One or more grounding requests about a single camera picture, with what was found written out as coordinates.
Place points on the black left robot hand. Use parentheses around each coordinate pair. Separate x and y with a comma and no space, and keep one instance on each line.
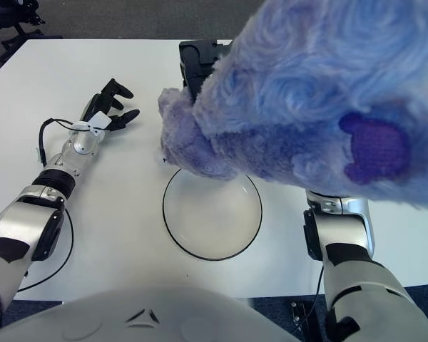
(103,103)

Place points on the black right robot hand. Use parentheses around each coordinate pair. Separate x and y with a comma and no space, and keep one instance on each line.
(198,64)

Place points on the purple plush bunny doll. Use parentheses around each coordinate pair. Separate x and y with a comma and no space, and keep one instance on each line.
(306,92)

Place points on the white plate black rim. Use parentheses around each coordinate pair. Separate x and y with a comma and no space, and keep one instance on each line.
(212,228)

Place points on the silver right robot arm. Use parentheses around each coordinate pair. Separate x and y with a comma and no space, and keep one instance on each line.
(349,242)

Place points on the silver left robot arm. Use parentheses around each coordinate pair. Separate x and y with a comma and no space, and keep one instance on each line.
(46,199)

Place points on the silver robot torso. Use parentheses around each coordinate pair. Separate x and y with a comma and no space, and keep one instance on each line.
(146,320)

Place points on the black table bracket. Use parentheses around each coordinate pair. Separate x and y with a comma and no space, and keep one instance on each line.
(303,320)

